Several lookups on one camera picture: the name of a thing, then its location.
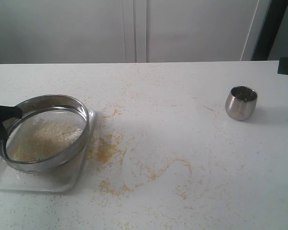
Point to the stainless steel cup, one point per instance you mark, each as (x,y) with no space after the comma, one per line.
(241,102)

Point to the white cabinet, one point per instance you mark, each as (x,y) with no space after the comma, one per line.
(113,31)

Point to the round steel mesh sieve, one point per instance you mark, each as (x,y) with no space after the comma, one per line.
(40,104)

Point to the white square tray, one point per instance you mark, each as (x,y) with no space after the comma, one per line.
(57,179)

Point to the pile of sieved grains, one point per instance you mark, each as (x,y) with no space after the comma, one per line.
(40,140)

